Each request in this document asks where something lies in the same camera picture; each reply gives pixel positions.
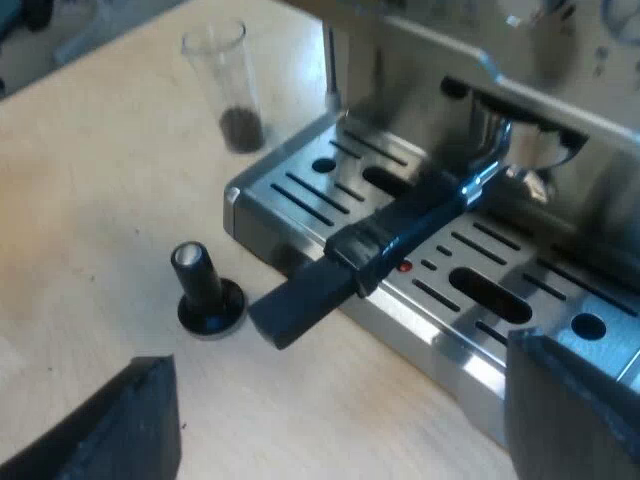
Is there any small black tamper with knob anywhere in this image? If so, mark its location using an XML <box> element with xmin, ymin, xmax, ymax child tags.
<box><xmin>170</xmin><ymin>241</ymin><xmax>247</xmax><ymax>341</ymax></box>

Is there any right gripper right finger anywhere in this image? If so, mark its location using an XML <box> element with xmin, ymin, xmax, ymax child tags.
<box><xmin>503</xmin><ymin>327</ymin><xmax>640</xmax><ymax>480</ymax></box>

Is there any steel espresso machine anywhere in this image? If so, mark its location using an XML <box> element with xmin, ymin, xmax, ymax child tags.
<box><xmin>223</xmin><ymin>0</ymin><xmax>640</xmax><ymax>451</ymax></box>

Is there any filter holder with red-ended handle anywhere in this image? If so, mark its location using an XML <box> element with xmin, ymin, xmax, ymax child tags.
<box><xmin>248</xmin><ymin>92</ymin><xmax>589</xmax><ymax>351</ymax></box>

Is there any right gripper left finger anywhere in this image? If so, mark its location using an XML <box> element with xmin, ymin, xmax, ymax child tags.
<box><xmin>0</xmin><ymin>354</ymin><xmax>182</xmax><ymax>480</ymax></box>

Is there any clear measuring glass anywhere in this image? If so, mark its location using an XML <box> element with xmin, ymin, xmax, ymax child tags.
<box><xmin>180</xmin><ymin>18</ymin><xmax>265</xmax><ymax>154</ymax></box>

